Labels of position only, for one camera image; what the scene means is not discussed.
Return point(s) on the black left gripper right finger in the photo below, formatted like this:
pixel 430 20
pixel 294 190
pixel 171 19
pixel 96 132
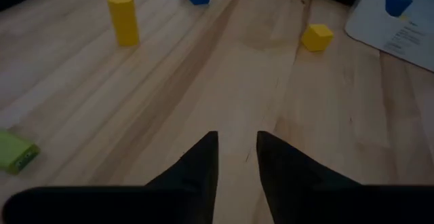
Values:
pixel 305 200

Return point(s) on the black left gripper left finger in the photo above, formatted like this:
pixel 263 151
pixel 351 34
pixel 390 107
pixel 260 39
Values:
pixel 183 200

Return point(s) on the yellow cube block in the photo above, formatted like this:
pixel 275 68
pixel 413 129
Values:
pixel 317 38

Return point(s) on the lime green long block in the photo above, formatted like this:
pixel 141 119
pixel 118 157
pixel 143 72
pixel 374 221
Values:
pixel 13 151

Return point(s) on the yellow cylinder block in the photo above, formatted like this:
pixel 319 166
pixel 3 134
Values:
pixel 123 20

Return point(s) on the white plastic bin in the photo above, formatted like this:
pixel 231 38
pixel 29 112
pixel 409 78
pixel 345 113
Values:
pixel 373 30

